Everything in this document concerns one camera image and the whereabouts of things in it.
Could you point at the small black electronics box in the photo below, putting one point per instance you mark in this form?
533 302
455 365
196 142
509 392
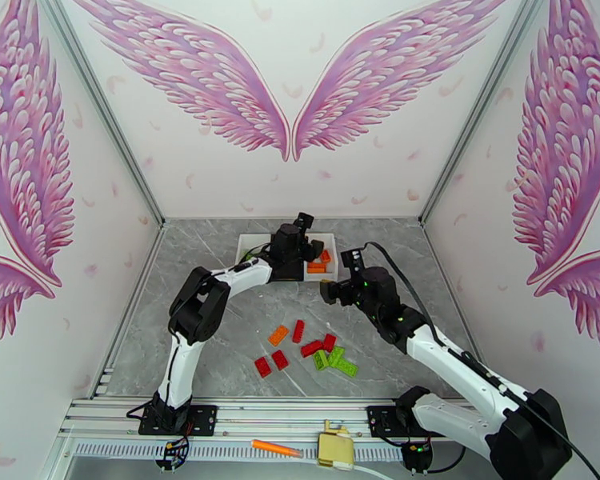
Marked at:
416 456

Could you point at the black plastic container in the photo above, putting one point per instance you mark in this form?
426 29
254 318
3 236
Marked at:
290 274

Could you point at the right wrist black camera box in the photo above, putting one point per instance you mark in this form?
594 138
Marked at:
352 263

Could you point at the orange lego brick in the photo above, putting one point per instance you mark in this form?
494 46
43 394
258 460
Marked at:
316 267
278 335
325 256

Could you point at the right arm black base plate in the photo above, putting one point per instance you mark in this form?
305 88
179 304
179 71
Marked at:
380 418

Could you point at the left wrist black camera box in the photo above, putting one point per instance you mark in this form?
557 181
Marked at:
306 221

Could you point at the left black and white robot arm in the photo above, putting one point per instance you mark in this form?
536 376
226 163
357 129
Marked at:
200 303

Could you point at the aluminium corner post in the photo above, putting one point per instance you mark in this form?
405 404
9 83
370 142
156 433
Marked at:
483 106
102 106

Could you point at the red lego brick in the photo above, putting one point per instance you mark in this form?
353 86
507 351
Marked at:
298 331
311 349
262 367
280 360
329 342

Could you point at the orange marker pen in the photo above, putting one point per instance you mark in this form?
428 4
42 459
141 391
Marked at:
275 448

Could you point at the aluminium rail frame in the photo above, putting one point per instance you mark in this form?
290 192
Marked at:
280 413

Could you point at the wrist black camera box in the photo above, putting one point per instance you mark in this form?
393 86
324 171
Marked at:
306 221
352 263

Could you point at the beige plastic device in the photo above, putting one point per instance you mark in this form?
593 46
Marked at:
335 446

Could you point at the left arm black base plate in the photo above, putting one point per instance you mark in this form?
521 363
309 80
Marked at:
205 418

